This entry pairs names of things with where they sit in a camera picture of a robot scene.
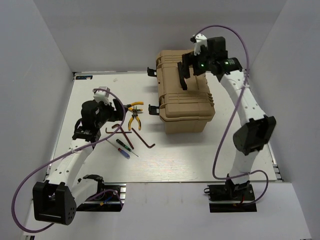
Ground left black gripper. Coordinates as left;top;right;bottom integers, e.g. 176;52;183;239
95;98;128;128

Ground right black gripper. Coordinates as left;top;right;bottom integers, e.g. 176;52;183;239
179;46;214;79

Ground bent brown hex key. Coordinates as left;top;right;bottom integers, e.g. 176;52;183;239
105;123;122;135

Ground tan plastic toolbox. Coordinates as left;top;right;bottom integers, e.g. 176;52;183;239
147;50;216;134

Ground large dark hex key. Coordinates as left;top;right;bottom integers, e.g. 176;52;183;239
131;128;156;149

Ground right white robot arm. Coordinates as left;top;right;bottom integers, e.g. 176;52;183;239
178;33;276;200

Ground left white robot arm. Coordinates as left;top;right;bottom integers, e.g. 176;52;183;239
32;99;126;225

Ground yellow diagonal cutter pliers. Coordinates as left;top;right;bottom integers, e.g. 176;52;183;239
127;106;143;131

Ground yellow needle-nose pliers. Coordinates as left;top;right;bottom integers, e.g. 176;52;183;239
124;101;144;109

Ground long brown hex key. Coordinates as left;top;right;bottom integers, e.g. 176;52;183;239
119;127;135;150

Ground green black screwdriver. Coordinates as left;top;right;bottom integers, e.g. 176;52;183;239
116;138;138;156

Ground red blue screwdriver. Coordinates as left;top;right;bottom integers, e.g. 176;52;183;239
106;140;130;159

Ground blue label sticker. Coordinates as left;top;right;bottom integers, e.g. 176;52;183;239
75;75;93;80

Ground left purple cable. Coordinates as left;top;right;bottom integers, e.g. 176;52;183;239
13;90;126;233

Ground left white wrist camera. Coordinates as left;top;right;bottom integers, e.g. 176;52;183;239
93;86;110;106

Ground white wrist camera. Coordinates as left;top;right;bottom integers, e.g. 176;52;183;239
190;33;208;56
93;86;110;106

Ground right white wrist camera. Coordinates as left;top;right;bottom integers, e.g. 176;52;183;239
190;33;208;56

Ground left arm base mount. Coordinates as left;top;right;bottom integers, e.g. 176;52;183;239
76;174;127;212

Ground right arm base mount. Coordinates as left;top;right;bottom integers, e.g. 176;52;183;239
203;180;257;213

